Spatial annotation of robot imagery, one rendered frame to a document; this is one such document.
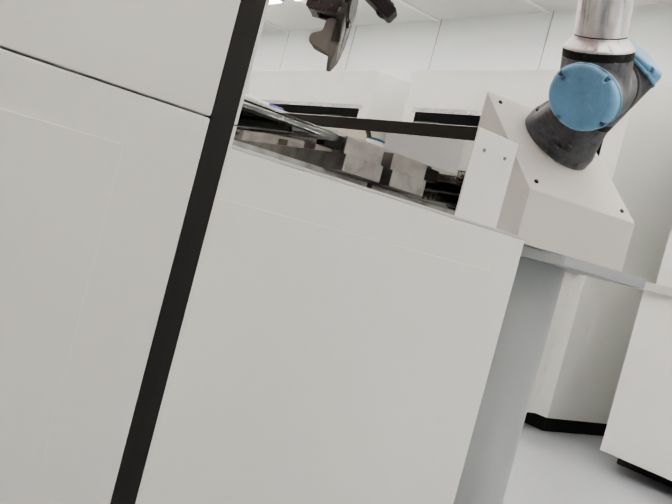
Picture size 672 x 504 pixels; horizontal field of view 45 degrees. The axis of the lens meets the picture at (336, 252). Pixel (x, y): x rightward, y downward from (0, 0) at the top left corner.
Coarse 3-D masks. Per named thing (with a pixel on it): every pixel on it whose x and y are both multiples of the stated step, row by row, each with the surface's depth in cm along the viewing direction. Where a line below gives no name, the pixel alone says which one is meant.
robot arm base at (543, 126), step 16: (544, 112) 152; (528, 128) 153; (544, 128) 151; (560, 128) 149; (608, 128) 149; (544, 144) 151; (560, 144) 151; (576, 144) 149; (592, 144) 150; (560, 160) 151; (576, 160) 151; (592, 160) 155
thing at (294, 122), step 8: (248, 104) 112; (256, 104) 113; (256, 112) 113; (264, 112) 114; (272, 112) 115; (280, 112) 116; (280, 120) 116; (288, 120) 117; (296, 120) 117; (304, 128) 119; (312, 128) 119; (320, 128) 120; (320, 136) 121; (328, 136) 121
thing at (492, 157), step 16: (480, 128) 118; (480, 144) 119; (496, 144) 121; (512, 144) 123; (480, 160) 120; (496, 160) 122; (512, 160) 124; (480, 176) 120; (496, 176) 122; (464, 192) 119; (480, 192) 121; (496, 192) 123; (464, 208) 119; (480, 208) 121; (496, 208) 124; (496, 224) 124
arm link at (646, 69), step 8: (640, 48) 146; (640, 56) 139; (648, 56) 145; (640, 64) 139; (648, 64) 139; (656, 64) 144; (640, 72) 140; (648, 72) 140; (656, 72) 140; (640, 80) 140; (648, 80) 141; (656, 80) 142; (640, 88) 140; (648, 88) 143; (640, 96) 143; (632, 104) 141; (624, 112) 146; (616, 120) 148
